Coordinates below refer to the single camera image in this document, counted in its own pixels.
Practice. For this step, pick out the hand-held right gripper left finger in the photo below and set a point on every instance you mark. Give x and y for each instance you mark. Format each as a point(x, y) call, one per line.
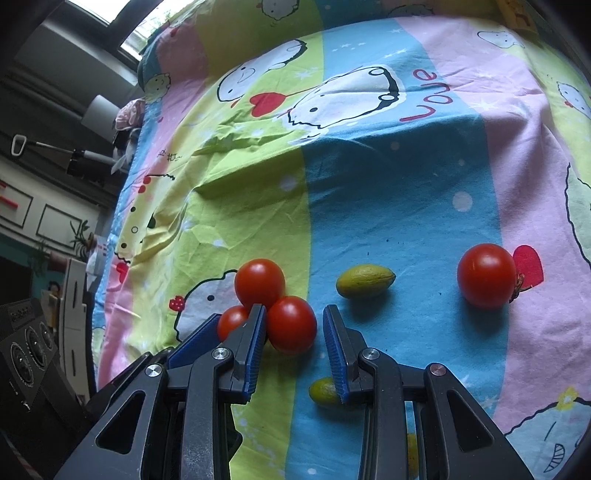
point(255, 364)

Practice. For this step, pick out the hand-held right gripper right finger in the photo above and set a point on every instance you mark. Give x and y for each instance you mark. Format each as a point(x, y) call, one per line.
point(334, 355)

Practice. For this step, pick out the red cherry tomato with stem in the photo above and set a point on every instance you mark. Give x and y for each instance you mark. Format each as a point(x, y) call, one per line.
point(485, 277)

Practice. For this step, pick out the cartoon printed bedsheet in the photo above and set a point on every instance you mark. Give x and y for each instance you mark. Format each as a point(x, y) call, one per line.
point(392, 184)

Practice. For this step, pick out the white cabinet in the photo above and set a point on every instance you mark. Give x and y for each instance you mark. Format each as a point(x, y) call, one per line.
point(74, 323)

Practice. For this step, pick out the white printed bag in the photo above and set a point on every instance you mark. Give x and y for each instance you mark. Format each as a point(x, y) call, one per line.
point(97, 258)

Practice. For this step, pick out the green leafy houseplant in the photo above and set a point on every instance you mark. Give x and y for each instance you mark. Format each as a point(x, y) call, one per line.
point(81, 237)

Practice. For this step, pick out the black speaker box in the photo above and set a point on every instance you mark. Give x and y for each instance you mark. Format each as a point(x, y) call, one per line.
point(27, 341)

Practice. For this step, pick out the pink crumpled cloth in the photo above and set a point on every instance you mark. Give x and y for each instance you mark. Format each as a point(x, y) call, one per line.
point(129, 113)

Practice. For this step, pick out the white cylinder container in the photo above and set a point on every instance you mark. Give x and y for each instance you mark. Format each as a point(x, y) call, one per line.
point(99, 115)

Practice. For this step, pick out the dark framed window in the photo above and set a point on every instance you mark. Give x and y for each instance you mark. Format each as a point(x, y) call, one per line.
point(134, 39)

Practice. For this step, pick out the yellow printed bottle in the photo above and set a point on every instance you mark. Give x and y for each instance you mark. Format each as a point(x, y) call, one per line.
point(519, 14)

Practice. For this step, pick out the red wall decoration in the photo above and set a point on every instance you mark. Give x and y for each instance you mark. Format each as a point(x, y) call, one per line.
point(7, 198)

